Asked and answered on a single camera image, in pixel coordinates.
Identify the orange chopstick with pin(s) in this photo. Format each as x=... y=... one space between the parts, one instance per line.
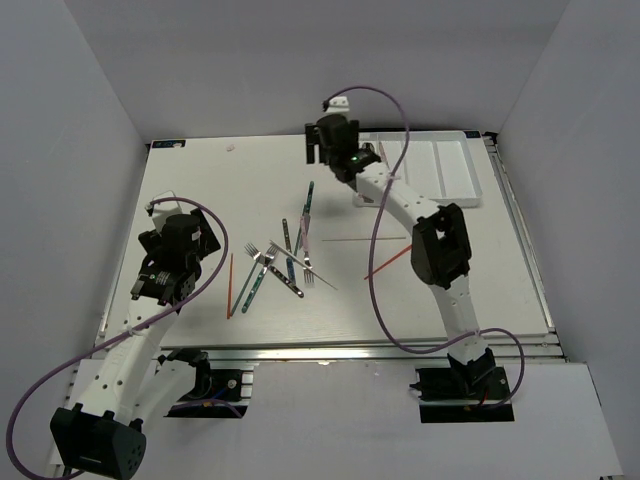
x=230 y=287
x=388 y=262

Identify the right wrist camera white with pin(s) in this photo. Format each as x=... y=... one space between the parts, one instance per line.
x=336 y=105

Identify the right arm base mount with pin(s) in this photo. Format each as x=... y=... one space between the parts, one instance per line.
x=442 y=401

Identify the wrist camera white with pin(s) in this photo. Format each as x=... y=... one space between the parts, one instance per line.
x=160 y=212
x=336 y=105

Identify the dark speckled handled fork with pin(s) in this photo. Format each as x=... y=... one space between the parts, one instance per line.
x=259 y=256

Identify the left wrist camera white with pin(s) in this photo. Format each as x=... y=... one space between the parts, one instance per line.
x=160 y=212

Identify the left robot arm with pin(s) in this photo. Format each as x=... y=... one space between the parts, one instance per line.
x=104 y=433

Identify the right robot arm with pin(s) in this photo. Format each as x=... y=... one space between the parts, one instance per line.
x=440 y=246

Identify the white divided utensil tray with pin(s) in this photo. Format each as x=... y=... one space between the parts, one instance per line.
x=438 y=164

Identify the teal chopstick middle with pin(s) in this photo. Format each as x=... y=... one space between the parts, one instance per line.
x=300 y=242

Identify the teal handled knife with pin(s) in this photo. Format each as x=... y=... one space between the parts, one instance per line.
x=307 y=207

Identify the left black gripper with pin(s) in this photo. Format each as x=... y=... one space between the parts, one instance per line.
x=208 y=243

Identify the teal handled fork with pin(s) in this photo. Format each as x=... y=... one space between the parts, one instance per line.
x=268 y=258

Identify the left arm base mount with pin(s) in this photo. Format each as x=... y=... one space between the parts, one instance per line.
x=217 y=393

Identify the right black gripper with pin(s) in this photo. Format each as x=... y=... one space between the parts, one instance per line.
x=314 y=140

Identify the pink handled fork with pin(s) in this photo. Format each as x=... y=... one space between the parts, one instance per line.
x=307 y=260

